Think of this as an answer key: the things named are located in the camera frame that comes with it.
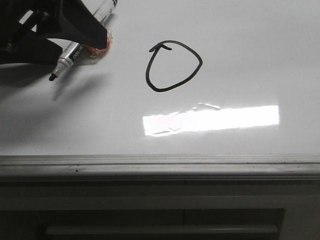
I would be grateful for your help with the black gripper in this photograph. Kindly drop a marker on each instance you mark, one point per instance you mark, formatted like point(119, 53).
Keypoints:
point(24, 24)

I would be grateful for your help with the white black whiteboard marker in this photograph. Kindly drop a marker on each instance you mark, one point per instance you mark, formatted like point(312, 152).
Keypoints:
point(75, 49)

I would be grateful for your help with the grey whiteboard marker tray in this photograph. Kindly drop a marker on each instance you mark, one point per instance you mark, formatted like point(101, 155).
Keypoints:
point(175, 212)

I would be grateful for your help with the red tape wad on marker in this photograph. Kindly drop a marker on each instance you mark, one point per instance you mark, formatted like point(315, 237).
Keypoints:
point(95, 54)

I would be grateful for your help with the white whiteboard with aluminium frame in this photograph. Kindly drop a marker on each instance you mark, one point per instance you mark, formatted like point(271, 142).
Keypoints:
point(189, 90)

